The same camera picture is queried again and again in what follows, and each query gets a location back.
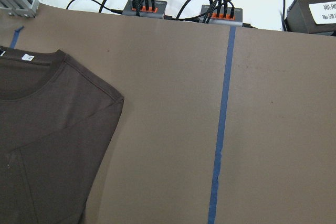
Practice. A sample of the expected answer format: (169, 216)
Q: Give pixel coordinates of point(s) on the grey usb hub left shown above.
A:
(146, 11)

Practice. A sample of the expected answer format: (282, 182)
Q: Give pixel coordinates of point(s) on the dark brown t-shirt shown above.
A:
(57, 120)

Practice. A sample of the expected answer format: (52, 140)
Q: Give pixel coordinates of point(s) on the grey usb hub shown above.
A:
(227, 17)
(146, 11)

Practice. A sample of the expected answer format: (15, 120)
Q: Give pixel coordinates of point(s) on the grey usb hub right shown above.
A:
(227, 17)

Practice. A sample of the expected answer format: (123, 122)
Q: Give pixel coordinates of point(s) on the dark box with label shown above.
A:
(311, 17)

